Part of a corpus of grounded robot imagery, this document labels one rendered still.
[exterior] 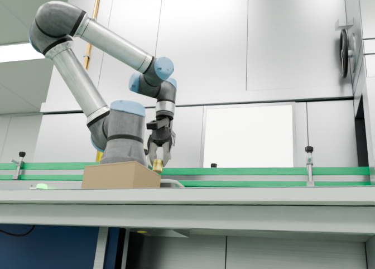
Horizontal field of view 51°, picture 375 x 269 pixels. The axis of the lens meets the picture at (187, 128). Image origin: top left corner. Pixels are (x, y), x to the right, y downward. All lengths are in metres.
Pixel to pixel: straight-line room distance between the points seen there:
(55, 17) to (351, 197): 1.01
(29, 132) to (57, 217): 5.16
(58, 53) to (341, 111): 1.21
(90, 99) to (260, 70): 0.93
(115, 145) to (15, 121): 5.48
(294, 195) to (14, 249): 1.26
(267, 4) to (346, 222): 1.46
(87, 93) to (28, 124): 5.10
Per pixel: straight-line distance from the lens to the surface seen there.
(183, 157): 1.87
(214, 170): 1.64
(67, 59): 1.44
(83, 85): 1.42
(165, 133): 1.49
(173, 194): 1.05
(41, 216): 1.33
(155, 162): 1.45
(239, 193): 1.00
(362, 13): 1.70
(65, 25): 1.38
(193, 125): 1.91
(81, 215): 1.24
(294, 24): 2.13
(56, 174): 1.82
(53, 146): 2.25
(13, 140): 6.54
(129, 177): 1.14
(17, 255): 1.85
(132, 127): 1.25
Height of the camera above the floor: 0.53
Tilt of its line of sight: 21 degrees up
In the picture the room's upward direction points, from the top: 4 degrees clockwise
